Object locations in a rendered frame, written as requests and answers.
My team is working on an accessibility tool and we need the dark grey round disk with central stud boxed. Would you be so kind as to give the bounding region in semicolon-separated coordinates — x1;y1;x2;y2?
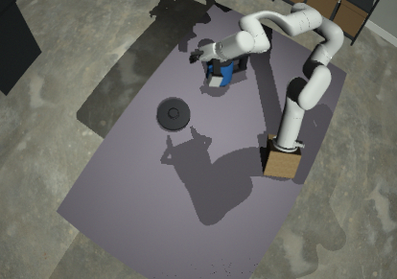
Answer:
157;99;191;130

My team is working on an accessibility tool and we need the blue kettle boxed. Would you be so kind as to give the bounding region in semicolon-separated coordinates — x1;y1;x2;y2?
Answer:
206;54;251;86

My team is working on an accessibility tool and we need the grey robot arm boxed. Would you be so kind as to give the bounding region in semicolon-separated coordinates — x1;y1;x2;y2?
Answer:
206;3;344;152

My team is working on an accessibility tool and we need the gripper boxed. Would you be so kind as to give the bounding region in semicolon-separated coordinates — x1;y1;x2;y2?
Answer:
189;42;226;66

